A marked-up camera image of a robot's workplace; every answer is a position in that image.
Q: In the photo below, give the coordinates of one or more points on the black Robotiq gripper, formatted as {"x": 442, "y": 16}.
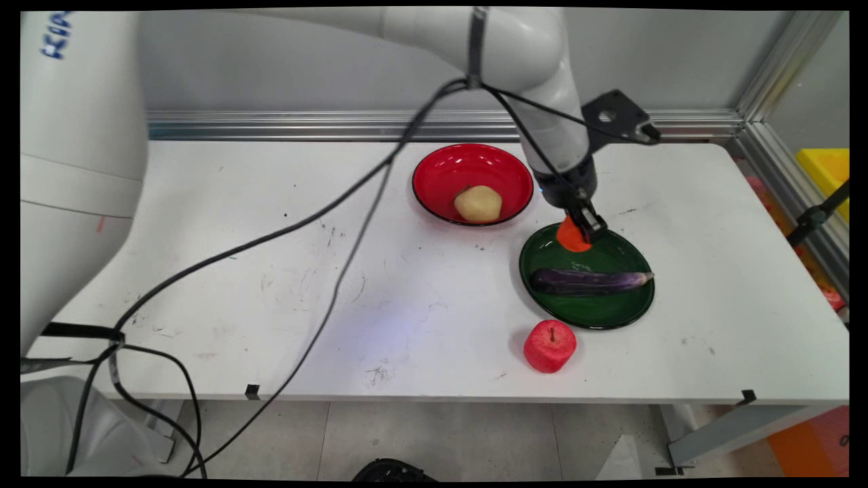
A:
{"x": 566, "y": 184}

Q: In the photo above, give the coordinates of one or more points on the orange toy fruit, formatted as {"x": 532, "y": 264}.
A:
{"x": 571, "y": 236}

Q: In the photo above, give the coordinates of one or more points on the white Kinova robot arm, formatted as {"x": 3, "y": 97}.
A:
{"x": 81, "y": 169}

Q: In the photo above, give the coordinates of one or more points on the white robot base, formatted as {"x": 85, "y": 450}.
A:
{"x": 47, "y": 434}

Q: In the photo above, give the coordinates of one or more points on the purple eggplant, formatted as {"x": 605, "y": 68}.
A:
{"x": 586, "y": 280}

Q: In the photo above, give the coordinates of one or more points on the dark green plate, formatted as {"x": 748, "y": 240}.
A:
{"x": 597, "y": 305}

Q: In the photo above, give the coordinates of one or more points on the yellow potato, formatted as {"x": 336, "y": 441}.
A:
{"x": 478, "y": 204}

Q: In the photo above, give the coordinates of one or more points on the red bowl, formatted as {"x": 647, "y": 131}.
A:
{"x": 468, "y": 177}

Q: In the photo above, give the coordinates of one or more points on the red toy apple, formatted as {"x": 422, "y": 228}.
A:
{"x": 549, "y": 346}

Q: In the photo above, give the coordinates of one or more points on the black tape marker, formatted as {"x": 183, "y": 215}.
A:
{"x": 748, "y": 396}
{"x": 252, "y": 390}

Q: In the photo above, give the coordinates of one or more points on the yellow plastic box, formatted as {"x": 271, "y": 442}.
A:
{"x": 829, "y": 173}

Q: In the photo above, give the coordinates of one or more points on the red plastic item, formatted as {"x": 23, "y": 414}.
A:
{"x": 831, "y": 296}

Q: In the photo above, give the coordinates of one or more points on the grey table leg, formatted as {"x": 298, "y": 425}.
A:
{"x": 732, "y": 434}

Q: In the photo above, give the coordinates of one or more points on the black round object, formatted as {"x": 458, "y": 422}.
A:
{"x": 393, "y": 471}

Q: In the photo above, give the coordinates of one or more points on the orange box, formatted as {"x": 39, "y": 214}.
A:
{"x": 810, "y": 444}

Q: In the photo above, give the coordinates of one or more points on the aluminium frame rail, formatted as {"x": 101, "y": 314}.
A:
{"x": 434, "y": 126}

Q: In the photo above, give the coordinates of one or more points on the aluminium frame corner post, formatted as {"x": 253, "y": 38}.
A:
{"x": 786, "y": 102}

